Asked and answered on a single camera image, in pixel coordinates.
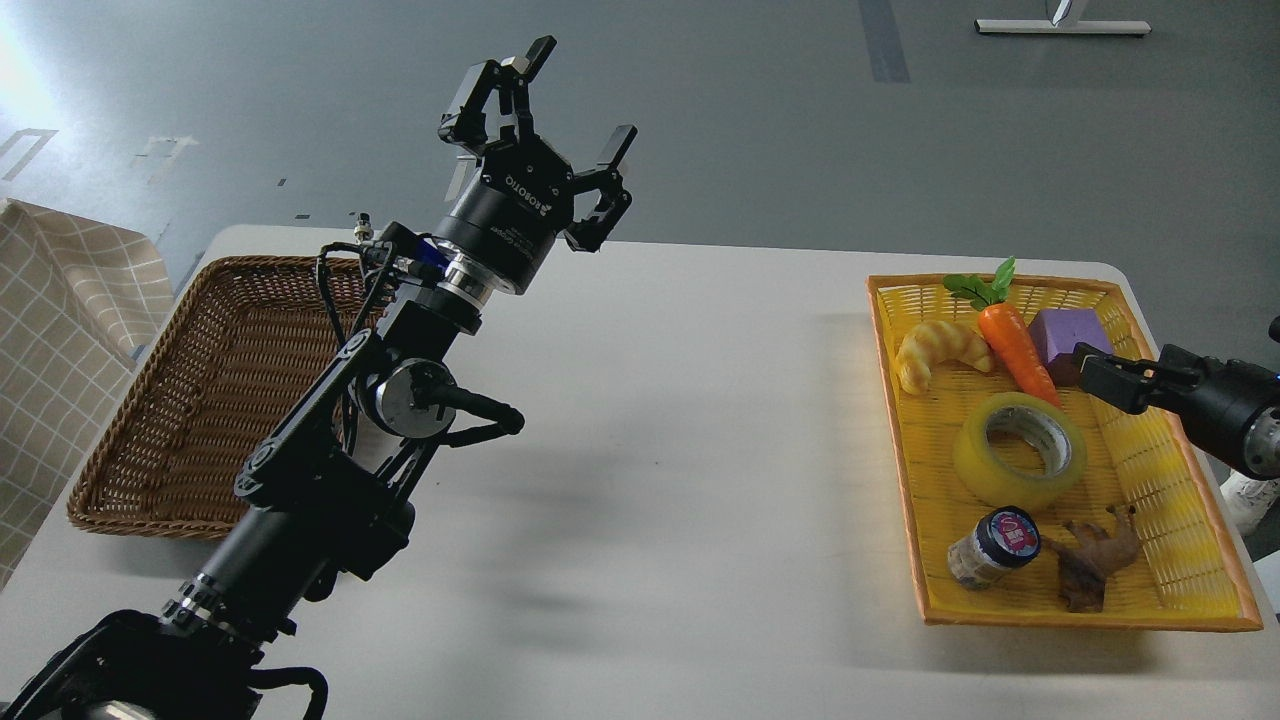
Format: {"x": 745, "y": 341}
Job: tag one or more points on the yellow plastic basket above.
{"x": 1188, "y": 576}

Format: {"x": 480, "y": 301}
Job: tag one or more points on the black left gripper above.
{"x": 521, "y": 196}

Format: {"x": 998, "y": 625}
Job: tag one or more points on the small jar dark lid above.
{"x": 1003, "y": 541}

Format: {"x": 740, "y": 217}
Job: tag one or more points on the toy carrot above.
{"x": 1003, "y": 328}

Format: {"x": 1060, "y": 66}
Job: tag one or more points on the beige checkered cloth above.
{"x": 79, "y": 301}

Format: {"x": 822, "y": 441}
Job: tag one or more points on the yellow tape roll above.
{"x": 1014, "y": 449}

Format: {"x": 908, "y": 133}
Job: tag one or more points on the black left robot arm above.
{"x": 328, "y": 490}

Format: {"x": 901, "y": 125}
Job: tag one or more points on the toy croissant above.
{"x": 929, "y": 344}

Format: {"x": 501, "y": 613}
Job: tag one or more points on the white stand base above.
{"x": 1063, "y": 18}

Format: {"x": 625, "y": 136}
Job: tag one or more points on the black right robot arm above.
{"x": 1228, "y": 409}

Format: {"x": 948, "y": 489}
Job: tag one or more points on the purple cube block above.
{"x": 1055, "y": 334}

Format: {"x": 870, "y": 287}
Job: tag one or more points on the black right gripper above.
{"x": 1229, "y": 410}

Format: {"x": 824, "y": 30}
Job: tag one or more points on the brown toy animal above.
{"x": 1084, "y": 569}

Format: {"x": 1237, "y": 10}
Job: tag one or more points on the brown wicker basket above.
{"x": 248, "y": 337}

